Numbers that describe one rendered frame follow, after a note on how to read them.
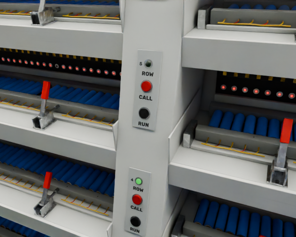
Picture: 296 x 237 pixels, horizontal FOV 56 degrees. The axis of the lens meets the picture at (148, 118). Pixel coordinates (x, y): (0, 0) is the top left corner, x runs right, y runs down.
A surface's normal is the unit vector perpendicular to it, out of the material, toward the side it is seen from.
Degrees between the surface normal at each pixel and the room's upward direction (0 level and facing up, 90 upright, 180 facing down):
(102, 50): 108
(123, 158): 90
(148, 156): 90
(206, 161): 18
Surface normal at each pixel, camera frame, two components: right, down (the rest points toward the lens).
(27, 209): -0.04, -0.86
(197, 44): -0.40, 0.48
